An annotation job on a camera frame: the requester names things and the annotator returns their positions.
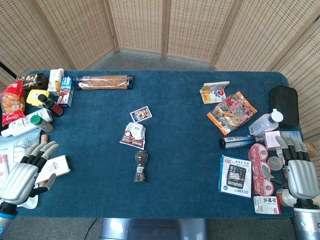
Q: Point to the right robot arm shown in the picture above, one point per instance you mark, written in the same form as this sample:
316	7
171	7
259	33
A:
306	220

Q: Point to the silver round tin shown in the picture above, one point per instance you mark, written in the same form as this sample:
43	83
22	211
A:
275	163

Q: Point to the red chip bag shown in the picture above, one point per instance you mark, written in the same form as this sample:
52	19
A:
12	105

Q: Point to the red lidded cup pack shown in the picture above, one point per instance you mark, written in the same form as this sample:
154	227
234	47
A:
260	167

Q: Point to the blue white calculator package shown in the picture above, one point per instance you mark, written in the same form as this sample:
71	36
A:
236	176

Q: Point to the black zip pouch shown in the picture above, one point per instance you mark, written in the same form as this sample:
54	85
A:
285	105

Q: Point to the red white snack packet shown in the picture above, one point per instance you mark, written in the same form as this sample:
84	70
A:
133	136

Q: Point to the white pump bottle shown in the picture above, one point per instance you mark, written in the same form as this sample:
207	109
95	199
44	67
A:
265	123

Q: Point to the white orange drink carton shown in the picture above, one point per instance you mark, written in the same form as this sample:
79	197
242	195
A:
55	82

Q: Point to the white flat box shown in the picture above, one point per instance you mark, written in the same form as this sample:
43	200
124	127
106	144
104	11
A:
53	168

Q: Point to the white red medicine box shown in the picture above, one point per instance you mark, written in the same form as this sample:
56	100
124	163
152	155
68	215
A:
266	205

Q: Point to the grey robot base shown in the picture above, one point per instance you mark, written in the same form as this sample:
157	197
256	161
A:
152	228

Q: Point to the black blue spray can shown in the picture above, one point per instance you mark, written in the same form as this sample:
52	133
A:
238	141

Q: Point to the orange candy bag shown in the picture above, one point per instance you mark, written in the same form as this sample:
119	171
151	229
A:
231	112

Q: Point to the long brown wrapped package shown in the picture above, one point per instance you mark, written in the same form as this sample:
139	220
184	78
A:
105	82

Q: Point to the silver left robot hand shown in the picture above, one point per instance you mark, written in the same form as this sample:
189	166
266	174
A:
18	176

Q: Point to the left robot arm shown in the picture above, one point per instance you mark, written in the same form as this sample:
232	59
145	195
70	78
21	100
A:
6	217

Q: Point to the brown glass jar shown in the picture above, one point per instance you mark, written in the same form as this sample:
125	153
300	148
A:
283	197

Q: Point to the yellow lidded container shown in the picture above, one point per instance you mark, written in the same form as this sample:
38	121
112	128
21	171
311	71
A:
35	98

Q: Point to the white lotion bottle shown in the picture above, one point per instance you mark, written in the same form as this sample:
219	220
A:
21	124

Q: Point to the green capped spice bottle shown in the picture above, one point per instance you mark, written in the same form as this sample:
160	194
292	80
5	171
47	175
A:
41	123

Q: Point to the yellow white snack packet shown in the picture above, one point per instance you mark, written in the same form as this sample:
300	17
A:
213	93

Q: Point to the blue table cloth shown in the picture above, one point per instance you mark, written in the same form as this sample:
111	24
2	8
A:
160	150

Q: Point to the white plastic bag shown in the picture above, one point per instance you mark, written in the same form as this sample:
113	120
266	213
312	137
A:
15	147

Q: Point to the pepper grinder bottle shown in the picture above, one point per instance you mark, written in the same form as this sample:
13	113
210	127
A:
141	165

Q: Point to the light blue box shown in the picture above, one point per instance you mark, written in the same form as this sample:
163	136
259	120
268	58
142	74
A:
292	135

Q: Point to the blue white milk carton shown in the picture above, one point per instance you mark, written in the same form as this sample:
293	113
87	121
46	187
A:
66	92

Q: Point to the small playing card box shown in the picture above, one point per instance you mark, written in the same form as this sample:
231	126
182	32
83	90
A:
141	114

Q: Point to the woven folding screen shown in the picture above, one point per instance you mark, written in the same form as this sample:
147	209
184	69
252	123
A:
160	27

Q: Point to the pink white tube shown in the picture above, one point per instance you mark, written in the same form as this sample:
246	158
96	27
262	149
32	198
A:
3	168

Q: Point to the pink small box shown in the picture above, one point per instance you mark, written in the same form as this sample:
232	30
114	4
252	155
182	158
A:
271	140

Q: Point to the dark sauce bottle red label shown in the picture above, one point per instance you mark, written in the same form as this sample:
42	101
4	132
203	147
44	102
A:
51	105

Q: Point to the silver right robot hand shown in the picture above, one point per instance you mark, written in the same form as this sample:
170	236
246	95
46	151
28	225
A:
301	170

